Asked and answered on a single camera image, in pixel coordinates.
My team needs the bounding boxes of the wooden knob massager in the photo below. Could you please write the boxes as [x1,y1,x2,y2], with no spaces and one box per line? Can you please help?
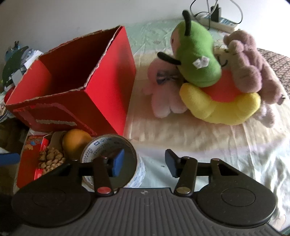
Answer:
[62,129,92,161]

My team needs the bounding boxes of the red decorated snack box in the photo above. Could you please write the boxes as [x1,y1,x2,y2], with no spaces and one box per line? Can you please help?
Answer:
[16,131,66,188]

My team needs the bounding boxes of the red cardboard box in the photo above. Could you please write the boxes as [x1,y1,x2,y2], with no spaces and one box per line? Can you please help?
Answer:
[6,26,136,136]

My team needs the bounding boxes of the yellow banana plush toy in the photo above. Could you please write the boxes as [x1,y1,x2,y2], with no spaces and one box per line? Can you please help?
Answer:
[179,83,261,125]

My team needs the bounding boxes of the pink plush toy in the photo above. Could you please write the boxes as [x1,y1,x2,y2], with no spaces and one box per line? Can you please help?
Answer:
[143,58,187,119]

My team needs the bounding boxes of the mauve bear plush toy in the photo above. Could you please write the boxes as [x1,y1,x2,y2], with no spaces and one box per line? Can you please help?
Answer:
[223,30,285,128]

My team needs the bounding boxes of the green pea plush toy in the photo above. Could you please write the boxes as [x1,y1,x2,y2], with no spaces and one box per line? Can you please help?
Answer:
[157,10,222,88]

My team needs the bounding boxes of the green patterned bed sheet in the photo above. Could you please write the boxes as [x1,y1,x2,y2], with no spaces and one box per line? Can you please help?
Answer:
[125,18,230,56]

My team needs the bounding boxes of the dark green felt hat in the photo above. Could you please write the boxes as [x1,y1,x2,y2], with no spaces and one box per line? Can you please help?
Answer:
[3,46,28,86]

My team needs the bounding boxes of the white power strip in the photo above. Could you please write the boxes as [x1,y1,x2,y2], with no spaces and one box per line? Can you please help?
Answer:
[197,15,238,33]

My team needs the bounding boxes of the black charger plug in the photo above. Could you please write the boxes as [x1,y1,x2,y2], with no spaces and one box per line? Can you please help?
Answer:
[210,4,221,23]

